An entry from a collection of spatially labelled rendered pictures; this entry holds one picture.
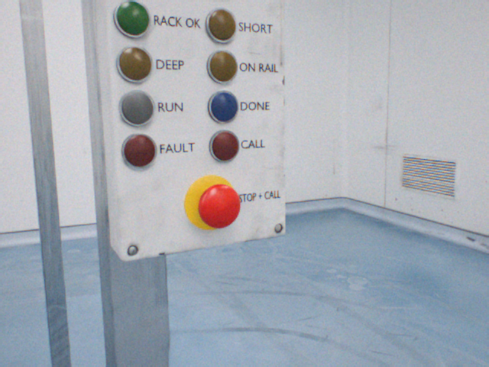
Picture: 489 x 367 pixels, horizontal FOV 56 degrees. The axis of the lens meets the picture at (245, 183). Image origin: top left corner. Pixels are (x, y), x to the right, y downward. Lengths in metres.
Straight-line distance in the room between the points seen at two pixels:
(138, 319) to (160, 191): 0.16
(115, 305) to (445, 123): 3.41
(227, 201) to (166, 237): 0.06
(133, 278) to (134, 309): 0.03
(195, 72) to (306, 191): 4.12
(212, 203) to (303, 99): 4.04
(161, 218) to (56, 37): 3.47
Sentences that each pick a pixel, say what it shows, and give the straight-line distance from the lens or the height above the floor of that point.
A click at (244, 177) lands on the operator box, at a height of 0.91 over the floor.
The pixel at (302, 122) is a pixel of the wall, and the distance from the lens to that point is 4.42.
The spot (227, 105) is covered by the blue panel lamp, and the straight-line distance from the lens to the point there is 0.42.
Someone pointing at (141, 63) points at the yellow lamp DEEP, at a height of 1.01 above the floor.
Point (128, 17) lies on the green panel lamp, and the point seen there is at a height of 1.04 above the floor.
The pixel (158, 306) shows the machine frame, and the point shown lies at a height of 0.77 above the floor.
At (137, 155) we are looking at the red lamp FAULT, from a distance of 0.40.
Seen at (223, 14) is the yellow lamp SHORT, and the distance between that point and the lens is 0.43.
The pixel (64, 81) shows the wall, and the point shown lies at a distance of 3.82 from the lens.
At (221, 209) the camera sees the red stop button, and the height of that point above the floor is 0.89.
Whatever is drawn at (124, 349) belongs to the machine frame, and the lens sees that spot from 0.52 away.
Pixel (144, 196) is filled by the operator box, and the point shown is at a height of 0.90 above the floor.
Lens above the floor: 0.97
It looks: 9 degrees down
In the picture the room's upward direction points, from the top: 1 degrees counter-clockwise
